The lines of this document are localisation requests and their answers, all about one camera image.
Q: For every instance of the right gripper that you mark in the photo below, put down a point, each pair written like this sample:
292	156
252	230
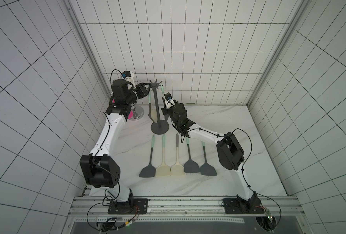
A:
167	106

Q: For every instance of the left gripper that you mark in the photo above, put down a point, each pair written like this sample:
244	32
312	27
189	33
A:
142	88

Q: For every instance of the beige spatula grey handle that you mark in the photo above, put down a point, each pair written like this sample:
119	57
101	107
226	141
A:
177	169

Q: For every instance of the beige spatula green handle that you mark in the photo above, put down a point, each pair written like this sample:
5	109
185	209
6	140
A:
163	169

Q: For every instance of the grey utensil green handle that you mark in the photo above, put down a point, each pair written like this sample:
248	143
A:
190	166

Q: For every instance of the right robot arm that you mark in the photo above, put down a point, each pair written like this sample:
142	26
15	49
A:
229	151

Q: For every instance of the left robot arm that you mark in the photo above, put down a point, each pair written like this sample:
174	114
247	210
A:
98	167

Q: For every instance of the grey utensil rack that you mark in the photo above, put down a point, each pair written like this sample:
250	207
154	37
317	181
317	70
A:
161	127

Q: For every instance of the chrome glass holder stand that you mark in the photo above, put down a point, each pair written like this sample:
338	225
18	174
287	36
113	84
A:
137	110

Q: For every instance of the pink plastic wine glass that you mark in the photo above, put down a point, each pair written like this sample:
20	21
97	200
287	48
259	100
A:
129	115

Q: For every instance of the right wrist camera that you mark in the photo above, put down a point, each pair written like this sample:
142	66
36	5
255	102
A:
168	99

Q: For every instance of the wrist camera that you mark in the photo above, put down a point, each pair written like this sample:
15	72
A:
129	76
168	99

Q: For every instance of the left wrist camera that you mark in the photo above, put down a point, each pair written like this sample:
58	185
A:
129	76

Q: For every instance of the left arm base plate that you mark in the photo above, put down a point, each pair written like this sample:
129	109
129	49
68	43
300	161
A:
133	206

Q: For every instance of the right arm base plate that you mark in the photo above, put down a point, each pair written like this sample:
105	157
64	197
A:
238	206

